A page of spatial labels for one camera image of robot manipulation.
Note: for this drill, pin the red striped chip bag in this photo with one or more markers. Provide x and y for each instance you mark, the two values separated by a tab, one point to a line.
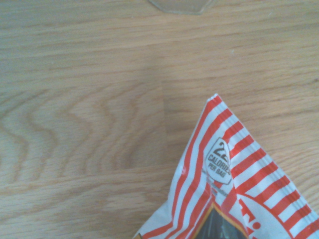
236	189

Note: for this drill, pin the glass jar, red checkered lid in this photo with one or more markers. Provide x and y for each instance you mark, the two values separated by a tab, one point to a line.
180	6

